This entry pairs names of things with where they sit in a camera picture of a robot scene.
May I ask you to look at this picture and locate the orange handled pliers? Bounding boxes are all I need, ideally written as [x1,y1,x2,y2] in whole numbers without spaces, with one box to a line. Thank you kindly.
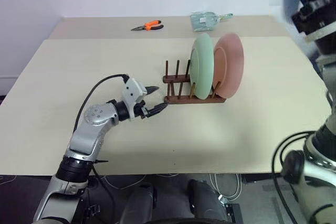
[130,19,164,31]

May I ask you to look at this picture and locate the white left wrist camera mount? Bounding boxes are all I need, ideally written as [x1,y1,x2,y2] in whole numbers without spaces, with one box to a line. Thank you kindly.
[121,76,148,110]

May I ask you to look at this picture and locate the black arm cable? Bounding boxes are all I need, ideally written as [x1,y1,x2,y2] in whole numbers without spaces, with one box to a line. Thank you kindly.
[271,130,317,224]
[74,73,130,133]

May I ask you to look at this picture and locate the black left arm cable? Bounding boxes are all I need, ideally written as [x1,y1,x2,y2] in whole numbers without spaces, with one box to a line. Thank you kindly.
[74,73,130,133]

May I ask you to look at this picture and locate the brown wooden dish rack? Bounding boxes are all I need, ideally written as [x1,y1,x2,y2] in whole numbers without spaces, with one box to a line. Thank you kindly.
[162,59,227,105]

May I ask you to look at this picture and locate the white cable under table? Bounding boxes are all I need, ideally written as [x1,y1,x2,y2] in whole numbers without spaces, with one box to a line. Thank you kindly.
[209,173,243,201]
[103,173,149,190]

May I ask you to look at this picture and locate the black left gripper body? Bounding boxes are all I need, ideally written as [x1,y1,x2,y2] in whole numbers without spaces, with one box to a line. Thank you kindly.
[132,86,151,120]

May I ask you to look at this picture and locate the dark rounded shape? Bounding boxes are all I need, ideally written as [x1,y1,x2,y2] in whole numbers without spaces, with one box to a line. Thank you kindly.
[186,178,227,224]
[121,182,159,224]

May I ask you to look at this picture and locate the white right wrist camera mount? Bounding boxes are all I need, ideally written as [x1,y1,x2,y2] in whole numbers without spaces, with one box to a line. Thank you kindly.
[304,23,336,42]

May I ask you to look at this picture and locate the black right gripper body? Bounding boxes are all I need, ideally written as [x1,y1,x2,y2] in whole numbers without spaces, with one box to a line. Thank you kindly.
[290,0,336,36]

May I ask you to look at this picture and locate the pink plate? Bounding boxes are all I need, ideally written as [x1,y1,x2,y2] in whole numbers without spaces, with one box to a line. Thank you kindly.
[212,32,245,99]

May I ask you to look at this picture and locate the green plate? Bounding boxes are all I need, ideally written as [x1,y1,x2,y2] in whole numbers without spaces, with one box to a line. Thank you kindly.
[189,33,215,100]

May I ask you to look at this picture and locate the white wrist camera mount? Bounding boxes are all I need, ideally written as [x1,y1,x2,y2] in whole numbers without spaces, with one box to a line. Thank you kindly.
[121,76,148,110]
[304,23,336,42]

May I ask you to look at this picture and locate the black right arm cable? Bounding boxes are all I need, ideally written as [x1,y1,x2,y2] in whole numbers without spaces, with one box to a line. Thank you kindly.
[271,130,317,224]

